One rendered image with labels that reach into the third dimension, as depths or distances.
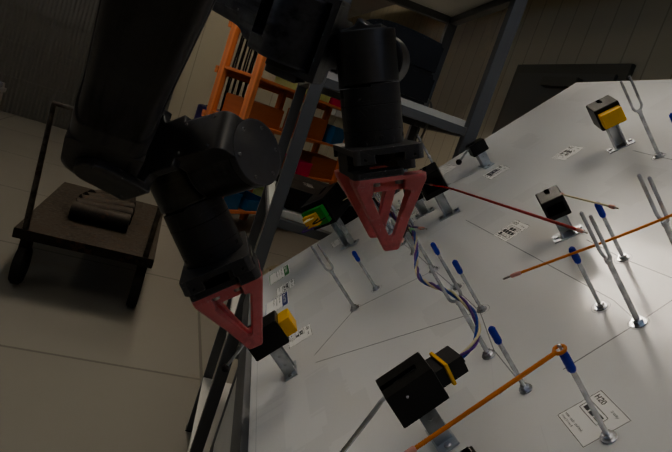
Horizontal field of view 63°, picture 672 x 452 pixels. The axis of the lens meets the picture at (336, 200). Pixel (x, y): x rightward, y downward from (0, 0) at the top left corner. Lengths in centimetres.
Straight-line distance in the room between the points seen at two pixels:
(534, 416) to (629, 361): 11
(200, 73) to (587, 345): 790
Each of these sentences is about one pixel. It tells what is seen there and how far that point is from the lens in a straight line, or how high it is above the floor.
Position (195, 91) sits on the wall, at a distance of 836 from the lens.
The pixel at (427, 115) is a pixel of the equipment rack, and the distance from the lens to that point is 154.
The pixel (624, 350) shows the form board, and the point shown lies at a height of 122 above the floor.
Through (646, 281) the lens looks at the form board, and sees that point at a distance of 74.
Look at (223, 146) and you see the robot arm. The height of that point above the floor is 130.
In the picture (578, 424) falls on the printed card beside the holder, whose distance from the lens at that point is 60.
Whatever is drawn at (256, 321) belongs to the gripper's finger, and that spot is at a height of 114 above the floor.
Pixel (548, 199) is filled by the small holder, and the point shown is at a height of 134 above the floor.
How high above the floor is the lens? 135
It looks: 8 degrees down
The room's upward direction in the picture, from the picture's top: 19 degrees clockwise
